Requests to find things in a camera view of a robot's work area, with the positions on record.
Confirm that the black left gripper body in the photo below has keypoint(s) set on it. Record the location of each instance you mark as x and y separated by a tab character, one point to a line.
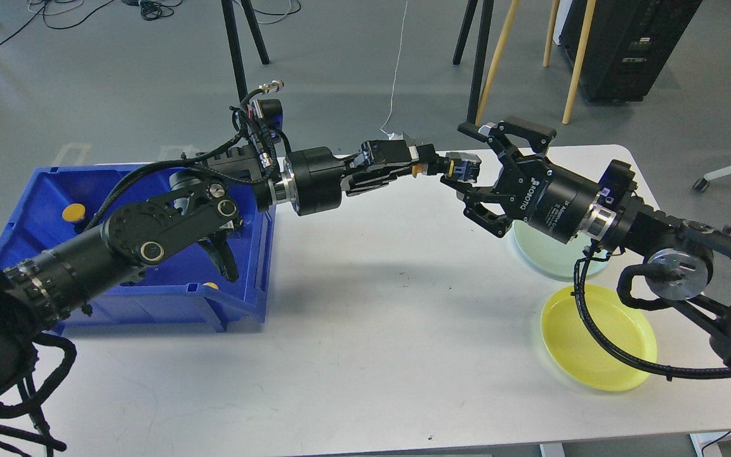
311	180

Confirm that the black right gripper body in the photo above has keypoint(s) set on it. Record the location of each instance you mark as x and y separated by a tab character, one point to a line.
551	199

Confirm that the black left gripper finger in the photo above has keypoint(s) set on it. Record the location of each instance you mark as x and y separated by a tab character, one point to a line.
363	181
391	155

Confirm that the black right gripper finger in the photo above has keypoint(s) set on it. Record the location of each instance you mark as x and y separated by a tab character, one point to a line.
492	209
497	136

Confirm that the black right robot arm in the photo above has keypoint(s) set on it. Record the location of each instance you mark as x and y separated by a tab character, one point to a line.
686	265

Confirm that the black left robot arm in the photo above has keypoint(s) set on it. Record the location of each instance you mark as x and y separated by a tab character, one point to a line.
155	212

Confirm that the light green plate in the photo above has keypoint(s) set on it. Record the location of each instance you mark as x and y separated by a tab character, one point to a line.
546	255

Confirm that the yellow plate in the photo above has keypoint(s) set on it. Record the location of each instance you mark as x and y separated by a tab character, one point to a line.
575	351

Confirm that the yellow push button back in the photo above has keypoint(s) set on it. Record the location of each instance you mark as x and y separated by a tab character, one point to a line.
74	213

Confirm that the black stand legs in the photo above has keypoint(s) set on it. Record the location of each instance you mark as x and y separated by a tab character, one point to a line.
477	78

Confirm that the white chair base leg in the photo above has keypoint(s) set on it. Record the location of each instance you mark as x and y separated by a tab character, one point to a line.
702	184

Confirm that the blue plastic bin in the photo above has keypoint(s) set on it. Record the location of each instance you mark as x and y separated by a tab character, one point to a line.
171	293

